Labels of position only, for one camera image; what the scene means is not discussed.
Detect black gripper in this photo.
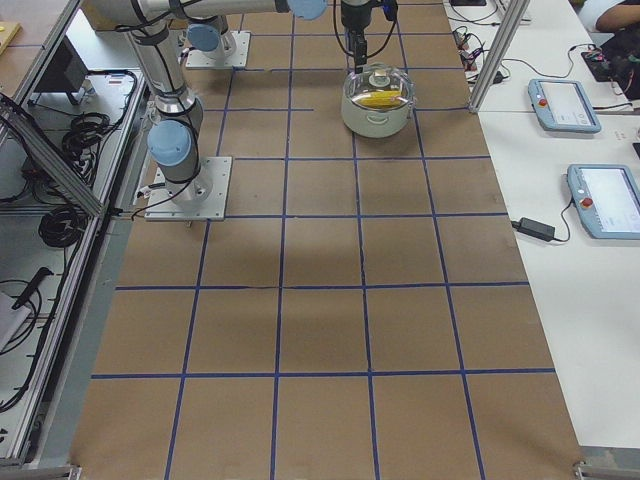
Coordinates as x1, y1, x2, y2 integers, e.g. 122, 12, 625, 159
340, 1, 370, 74

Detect glass pot lid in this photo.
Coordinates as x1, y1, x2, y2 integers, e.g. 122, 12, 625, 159
343, 62, 415, 111

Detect yellow corn cob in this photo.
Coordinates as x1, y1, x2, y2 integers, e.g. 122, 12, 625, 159
357, 90, 404, 109

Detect pale green cooking pot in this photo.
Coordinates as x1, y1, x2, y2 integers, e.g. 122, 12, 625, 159
341, 91, 415, 138

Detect small circuit board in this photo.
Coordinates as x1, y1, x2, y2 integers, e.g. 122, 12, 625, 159
452, 26, 484, 72

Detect upper blue teach pendant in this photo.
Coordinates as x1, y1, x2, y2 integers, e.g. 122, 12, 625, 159
527, 79, 601, 134

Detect blue teach pendant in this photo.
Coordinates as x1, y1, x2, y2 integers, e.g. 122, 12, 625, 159
567, 164, 639, 240
527, 79, 601, 134

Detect black power brick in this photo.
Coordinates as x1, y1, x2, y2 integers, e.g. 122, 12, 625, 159
511, 217, 555, 242

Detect cardboard box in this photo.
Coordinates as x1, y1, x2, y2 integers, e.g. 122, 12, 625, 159
81, 0, 137, 31

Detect lower blue teach pendant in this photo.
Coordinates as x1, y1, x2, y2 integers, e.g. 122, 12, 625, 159
567, 164, 639, 240

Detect black control box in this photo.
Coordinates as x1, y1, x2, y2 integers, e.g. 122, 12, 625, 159
26, 35, 89, 106

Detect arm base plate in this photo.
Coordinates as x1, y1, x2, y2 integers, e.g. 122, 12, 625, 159
144, 156, 233, 221
186, 25, 251, 70

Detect aluminium frame right post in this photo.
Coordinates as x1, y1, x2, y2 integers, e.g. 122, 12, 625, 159
468, 0, 529, 113

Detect black coiled cables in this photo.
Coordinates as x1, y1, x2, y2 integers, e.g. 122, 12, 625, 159
0, 69, 139, 414

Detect aluminium frame left rail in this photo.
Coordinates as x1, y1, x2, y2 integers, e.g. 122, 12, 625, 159
0, 0, 166, 471

